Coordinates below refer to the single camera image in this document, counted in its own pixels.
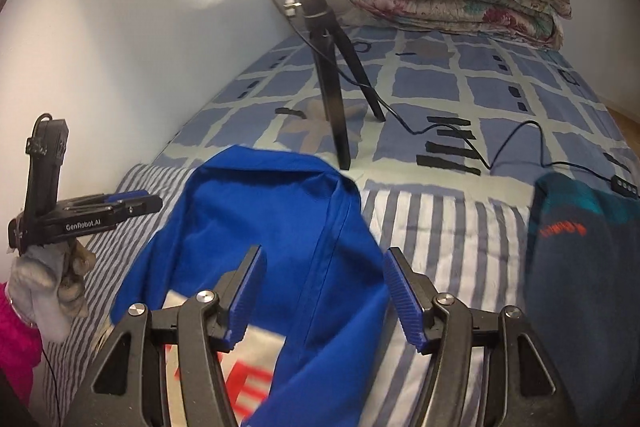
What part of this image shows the person's left hand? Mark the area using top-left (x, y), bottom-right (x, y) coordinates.
top-left (10, 237), bottom-right (97, 340)

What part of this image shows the black ring light cable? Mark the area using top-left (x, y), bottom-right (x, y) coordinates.
top-left (267, 0), bottom-right (640, 200)

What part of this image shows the dark teal garment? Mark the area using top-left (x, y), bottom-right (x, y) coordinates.
top-left (524, 172), bottom-right (640, 427)

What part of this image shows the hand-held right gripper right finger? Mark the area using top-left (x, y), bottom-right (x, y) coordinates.
top-left (382, 247), bottom-right (568, 427)

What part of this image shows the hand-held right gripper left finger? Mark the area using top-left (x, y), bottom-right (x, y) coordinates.
top-left (65, 244), bottom-right (268, 427)

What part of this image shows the bed with striped sheet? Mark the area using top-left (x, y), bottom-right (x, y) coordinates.
top-left (40, 163), bottom-right (538, 427)

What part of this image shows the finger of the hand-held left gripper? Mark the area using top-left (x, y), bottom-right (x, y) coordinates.
top-left (62, 189), bottom-right (151, 210)
top-left (107, 196), bottom-right (163, 224)

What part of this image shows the beige and blue jacket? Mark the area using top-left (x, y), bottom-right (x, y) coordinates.
top-left (110, 144), bottom-right (398, 427)

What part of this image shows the black tripod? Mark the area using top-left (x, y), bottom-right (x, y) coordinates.
top-left (282, 0), bottom-right (387, 170)

